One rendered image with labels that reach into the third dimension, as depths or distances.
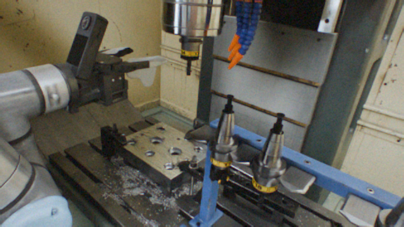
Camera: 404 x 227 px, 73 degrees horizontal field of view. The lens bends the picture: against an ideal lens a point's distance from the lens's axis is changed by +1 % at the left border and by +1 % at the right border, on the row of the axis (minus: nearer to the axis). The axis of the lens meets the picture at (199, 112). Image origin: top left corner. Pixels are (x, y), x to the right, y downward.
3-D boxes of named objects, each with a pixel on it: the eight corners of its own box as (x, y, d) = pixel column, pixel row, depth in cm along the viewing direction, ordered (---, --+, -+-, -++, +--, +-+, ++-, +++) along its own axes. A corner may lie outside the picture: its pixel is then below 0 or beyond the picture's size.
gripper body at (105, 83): (108, 87, 59) (52, 105, 50) (103, 48, 55) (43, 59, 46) (132, 98, 55) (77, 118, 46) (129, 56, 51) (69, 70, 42)
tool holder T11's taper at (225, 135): (238, 140, 59) (243, 113, 56) (223, 147, 56) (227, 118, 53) (224, 132, 62) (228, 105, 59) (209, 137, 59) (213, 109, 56)
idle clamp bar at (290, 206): (290, 230, 79) (295, 213, 77) (214, 189, 92) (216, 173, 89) (295, 220, 83) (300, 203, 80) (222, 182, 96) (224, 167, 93)
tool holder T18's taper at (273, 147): (283, 159, 54) (291, 130, 51) (278, 171, 50) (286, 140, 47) (262, 152, 56) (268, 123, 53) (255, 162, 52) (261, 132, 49)
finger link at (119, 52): (122, 68, 66) (102, 81, 57) (120, 43, 63) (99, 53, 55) (134, 70, 65) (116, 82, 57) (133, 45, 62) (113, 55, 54)
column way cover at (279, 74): (296, 166, 109) (334, 34, 87) (204, 123, 135) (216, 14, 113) (300, 161, 112) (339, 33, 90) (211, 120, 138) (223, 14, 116)
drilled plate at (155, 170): (170, 192, 83) (170, 179, 81) (115, 152, 100) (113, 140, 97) (214, 161, 100) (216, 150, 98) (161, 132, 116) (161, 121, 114)
